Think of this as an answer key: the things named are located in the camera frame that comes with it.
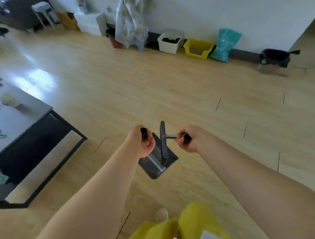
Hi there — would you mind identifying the white cardboard box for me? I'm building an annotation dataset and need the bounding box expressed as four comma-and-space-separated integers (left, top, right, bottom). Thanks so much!
74, 12, 108, 36

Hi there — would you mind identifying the person's left forearm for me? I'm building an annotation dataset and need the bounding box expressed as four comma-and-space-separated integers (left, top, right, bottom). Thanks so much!
35, 147, 142, 239

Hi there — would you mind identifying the person's left hand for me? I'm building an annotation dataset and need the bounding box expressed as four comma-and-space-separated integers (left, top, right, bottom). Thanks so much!
123, 124, 156, 159

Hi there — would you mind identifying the white stool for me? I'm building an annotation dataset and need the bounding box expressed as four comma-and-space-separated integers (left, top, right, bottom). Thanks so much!
31, 2, 56, 30

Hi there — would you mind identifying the reddish brown flower pot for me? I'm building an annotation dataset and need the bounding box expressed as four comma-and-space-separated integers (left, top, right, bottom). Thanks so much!
106, 27, 123, 49

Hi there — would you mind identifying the beige cat litter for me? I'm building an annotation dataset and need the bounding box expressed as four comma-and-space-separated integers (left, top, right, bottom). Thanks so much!
189, 48, 208, 56

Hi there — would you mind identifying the brown paper bag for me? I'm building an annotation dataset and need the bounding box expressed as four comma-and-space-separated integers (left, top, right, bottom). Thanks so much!
57, 11, 80, 31

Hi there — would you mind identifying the person's white shirt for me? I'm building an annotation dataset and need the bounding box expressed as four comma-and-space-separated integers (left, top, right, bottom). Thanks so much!
200, 230, 217, 239

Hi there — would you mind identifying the person's right hand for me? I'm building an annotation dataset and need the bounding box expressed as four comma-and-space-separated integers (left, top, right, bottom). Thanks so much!
174, 125, 215, 154

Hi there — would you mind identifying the person's right forearm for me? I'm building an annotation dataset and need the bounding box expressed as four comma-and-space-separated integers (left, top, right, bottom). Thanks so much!
197, 137, 315, 239

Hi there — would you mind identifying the cream plastic storage bin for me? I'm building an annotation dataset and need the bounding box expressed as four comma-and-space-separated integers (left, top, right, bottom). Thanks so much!
157, 32, 184, 54

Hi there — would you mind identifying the dark grey long-handled broom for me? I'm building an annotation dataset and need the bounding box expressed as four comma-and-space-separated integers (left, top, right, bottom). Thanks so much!
160, 120, 192, 168

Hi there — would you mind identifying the dark low furniture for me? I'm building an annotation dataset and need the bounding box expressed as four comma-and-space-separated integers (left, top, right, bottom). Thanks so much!
0, 0, 50, 31

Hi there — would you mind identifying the black trash bin liner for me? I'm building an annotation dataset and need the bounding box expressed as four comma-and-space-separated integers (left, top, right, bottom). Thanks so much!
260, 48, 301, 68

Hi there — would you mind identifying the teal white litter bag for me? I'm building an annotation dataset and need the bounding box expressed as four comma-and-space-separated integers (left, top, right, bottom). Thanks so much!
209, 28, 243, 63

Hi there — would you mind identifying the dark grey long-handled dustpan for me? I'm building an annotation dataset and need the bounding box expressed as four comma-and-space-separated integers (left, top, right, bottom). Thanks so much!
137, 127, 179, 180

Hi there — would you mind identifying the person's yellow clothing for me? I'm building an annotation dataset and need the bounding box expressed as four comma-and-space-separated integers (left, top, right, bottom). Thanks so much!
129, 201, 231, 239

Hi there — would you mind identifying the dark grey skirting board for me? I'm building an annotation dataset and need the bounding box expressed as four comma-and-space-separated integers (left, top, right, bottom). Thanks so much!
147, 32, 261, 62

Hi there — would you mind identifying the floral cloth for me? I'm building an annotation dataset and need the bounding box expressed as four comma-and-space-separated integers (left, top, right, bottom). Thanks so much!
115, 0, 149, 51

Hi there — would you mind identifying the yellow litter box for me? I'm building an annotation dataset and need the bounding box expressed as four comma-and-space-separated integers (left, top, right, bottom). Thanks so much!
183, 38, 215, 60

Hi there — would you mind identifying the pale yellow round object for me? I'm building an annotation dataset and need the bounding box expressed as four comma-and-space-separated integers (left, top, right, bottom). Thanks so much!
1, 93, 25, 109

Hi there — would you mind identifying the brown plastic trash bin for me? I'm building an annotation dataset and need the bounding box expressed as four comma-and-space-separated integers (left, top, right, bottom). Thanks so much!
258, 61, 281, 74

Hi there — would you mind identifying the person's cream woven left slipper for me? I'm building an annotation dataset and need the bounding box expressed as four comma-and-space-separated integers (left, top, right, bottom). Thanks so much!
154, 208, 169, 223

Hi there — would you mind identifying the grey table with black frame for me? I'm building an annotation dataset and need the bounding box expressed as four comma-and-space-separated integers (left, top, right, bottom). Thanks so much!
0, 78, 88, 209

